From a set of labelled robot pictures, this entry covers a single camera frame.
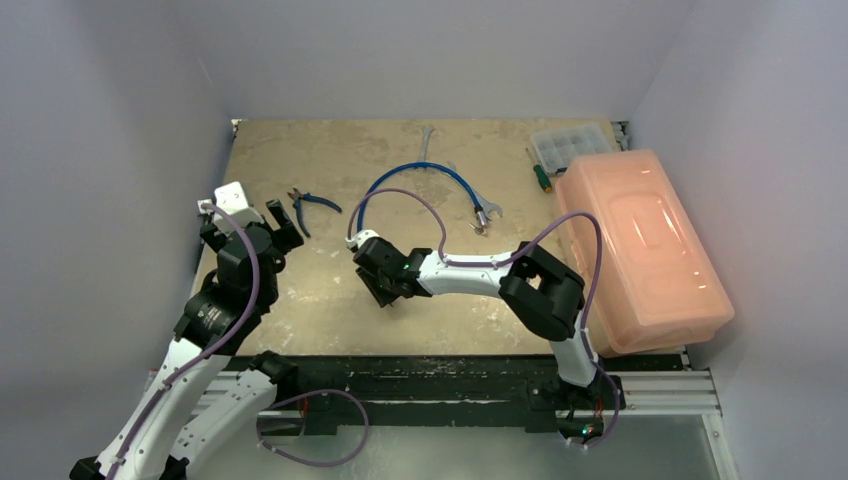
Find blue cable lock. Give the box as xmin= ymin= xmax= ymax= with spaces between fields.
xmin=366 ymin=161 xmax=476 ymax=217

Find silver key bunch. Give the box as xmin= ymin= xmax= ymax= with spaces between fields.
xmin=469 ymin=223 xmax=488 ymax=236

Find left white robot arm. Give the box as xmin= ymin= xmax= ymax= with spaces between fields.
xmin=69 ymin=199 xmax=304 ymax=479

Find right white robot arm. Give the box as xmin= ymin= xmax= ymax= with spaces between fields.
xmin=346 ymin=230 xmax=604 ymax=407

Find large silver wrench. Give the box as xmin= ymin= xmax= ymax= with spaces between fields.
xmin=461 ymin=181 xmax=503 ymax=229

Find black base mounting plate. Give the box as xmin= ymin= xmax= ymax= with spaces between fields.
xmin=251 ymin=354 xmax=684 ymax=435

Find small silver wrench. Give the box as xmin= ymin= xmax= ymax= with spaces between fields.
xmin=417 ymin=125 xmax=435 ymax=162

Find clear compartment organizer box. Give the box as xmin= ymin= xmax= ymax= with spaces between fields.
xmin=530 ymin=122 xmax=614 ymax=176

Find orange translucent plastic toolbox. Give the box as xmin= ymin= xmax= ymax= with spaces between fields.
xmin=554 ymin=150 xmax=735 ymax=357

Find blue handled pliers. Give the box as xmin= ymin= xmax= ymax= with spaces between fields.
xmin=287 ymin=188 xmax=343 ymax=238

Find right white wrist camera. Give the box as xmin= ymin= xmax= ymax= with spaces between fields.
xmin=345 ymin=229 xmax=380 ymax=253

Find black clamp handle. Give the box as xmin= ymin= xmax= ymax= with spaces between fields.
xmin=194 ymin=243 xmax=205 ymax=275

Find green handled screwdriver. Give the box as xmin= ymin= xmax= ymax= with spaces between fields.
xmin=525 ymin=148 xmax=553 ymax=193

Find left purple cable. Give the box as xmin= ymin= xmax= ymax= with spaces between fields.
xmin=102 ymin=203 xmax=370 ymax=480

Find purple cable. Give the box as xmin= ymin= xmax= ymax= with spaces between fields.
xmin=346 ymin=188 xmax=624 ymax=452
xmin=102 ymin=203 xmax=370 ymax=480

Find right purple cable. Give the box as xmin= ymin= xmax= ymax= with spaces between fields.
xmin=346 ymin=188 xmax=624 ymax=452

